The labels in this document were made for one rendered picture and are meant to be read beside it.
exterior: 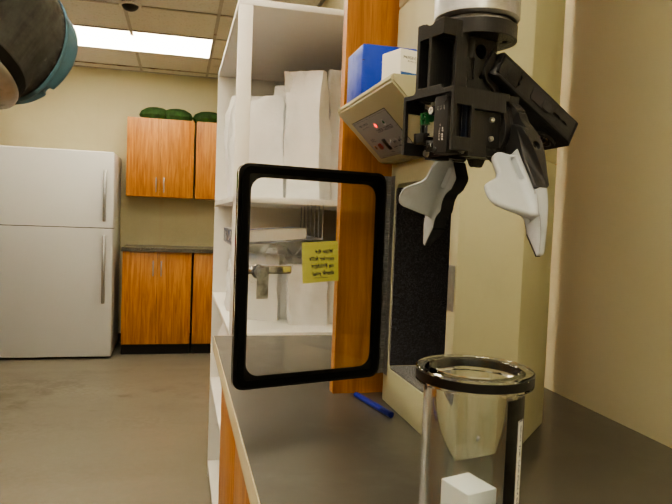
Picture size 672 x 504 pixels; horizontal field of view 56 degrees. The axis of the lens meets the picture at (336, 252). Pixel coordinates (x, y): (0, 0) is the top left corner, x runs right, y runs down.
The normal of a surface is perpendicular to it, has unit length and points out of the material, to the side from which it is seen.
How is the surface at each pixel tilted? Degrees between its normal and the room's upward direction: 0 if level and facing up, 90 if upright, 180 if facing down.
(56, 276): 90
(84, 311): 90
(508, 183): 57
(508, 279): 90
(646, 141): 90
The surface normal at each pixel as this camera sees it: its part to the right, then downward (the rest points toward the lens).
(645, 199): -0.97, -0.03
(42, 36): 0.92, 0.27
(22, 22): 0.88, 0.07
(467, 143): 0.49, 0.07
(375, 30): 0.24, 0.06
